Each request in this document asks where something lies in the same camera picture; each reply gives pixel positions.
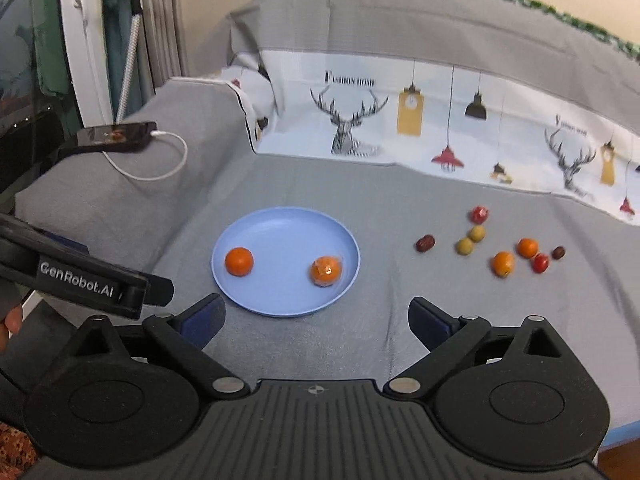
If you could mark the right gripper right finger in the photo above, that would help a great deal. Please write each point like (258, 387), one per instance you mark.
(451, 343)

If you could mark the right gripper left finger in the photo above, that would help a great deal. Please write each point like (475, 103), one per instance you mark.
(177, 342)

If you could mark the green olive fruit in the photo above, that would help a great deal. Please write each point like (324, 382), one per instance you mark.
(464, 246)
(477, 233)

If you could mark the orange kumquat with green spot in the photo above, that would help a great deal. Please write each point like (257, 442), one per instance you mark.
(503, 264)

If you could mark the red cherry tomato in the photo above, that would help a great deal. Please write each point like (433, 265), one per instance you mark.
(540, 263)

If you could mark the small dark red jujube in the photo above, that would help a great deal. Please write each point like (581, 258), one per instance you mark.
(558, 253)

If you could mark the person's left hand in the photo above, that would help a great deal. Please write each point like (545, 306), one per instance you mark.
(10, 326)

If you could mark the large dark red jujube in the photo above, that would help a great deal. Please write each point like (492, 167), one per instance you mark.
(425, 243)

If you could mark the bare orange in plate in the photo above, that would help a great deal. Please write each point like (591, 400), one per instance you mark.
(239, 262)

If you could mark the small orange fruit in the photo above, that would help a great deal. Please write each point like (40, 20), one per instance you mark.
(527, 248)

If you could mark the red wrapped fruit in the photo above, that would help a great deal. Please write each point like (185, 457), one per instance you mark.
(479, 215)

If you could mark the plastic wrapped orange in plate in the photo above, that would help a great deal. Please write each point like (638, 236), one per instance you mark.
(326, 270)

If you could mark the blue round plate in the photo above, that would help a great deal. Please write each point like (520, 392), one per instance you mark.
(284, 242)

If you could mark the black smartphone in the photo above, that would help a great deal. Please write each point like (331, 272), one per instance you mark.
(120, 138)

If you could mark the floral patterned clothing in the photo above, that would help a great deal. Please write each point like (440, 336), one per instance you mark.
(17, 454)

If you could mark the grey patterned sofa cover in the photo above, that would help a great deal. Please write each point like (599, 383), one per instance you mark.
(590, 296)

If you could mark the white door frame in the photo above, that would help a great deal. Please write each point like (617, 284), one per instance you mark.
(86, 57)

